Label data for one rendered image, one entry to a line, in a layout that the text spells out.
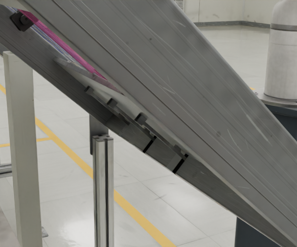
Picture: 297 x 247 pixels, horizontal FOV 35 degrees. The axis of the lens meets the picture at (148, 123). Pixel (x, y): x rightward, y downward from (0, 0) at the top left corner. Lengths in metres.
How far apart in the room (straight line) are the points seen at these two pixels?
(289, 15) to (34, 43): 0.62
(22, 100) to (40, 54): 0.31
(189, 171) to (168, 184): 1.60
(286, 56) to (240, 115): 0.89
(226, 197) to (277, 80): 0.59
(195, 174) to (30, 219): 0.72
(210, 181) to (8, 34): 0.48
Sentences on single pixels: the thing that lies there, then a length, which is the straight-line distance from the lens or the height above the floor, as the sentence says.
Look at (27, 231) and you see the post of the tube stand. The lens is 1.41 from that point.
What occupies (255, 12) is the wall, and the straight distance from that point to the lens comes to 10.64.
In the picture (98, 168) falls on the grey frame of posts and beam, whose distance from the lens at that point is 1.12.
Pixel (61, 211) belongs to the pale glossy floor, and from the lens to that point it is 2.16.
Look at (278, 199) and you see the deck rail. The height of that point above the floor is 0.83.
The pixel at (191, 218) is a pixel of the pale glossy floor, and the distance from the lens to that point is 2.09.
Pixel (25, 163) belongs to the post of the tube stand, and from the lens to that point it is 1.32.
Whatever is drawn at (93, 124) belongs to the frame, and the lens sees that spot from 1.12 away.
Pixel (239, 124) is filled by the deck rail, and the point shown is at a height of 0.91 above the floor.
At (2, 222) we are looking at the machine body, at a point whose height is 0.62.
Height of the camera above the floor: 1.01
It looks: 17 degrees down
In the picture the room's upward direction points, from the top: 1 degrees clockwise
